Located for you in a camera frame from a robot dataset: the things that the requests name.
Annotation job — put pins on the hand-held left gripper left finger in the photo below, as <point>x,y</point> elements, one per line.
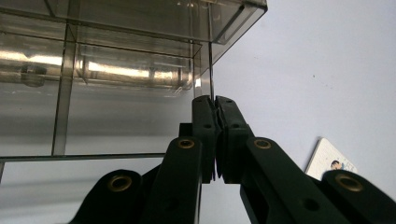
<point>202,124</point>

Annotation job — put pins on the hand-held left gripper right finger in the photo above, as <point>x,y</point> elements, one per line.
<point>233,130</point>

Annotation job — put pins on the white picture card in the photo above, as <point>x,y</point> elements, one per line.
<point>327,155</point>

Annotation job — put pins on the smoky transparent drawer box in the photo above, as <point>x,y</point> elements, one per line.
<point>124,21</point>

